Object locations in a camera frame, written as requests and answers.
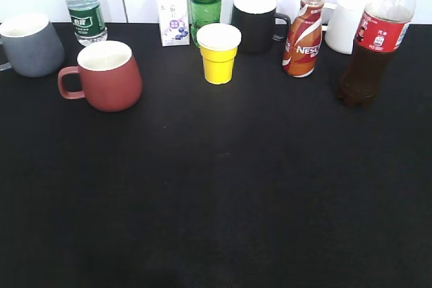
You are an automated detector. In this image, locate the black ceramic mug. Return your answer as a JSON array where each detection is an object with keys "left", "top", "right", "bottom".
[{"left": 231, "top": 0, "right": 291, "bottom": 54}]

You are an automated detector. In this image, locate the red ceramic mug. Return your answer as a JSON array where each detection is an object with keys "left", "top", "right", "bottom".
[{"left": 57, "top": 40, "right": 142, "bottom": 112}]

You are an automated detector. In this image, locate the white ceramic mug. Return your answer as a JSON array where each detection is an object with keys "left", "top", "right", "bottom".
[{"left": 323, "top": 0, "right": 366, "bottom": 55}]

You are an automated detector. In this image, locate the white yogurt carton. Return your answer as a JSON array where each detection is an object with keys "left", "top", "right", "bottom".
[{"left": 157, "top": 0, "right": 190, "bottom": 47}]

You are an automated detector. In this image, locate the clear water bottle green label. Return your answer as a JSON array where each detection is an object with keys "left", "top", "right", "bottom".
[{"left": 65, "top": 0, "right": 108, "bottom": 47}]

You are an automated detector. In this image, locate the grey ceramic mug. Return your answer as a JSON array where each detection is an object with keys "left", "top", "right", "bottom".
[{"left": 1, "top": 13, "right": 65, "bottom": 78}]

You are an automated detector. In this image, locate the cola bottle red label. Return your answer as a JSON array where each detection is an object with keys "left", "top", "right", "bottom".
[{"left": 338, "top": 0, "right": 416, "bottom": 107}]

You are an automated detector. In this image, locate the yellow paper cup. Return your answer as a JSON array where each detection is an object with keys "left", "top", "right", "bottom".
[{"left": 196, "top": 23, "right": 242, "bottom": 85}]

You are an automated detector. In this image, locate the brown nescafe bottle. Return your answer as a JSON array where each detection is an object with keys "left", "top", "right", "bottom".
[{"left": 282, "top": 0, "right": 325, "bottom": 78}]

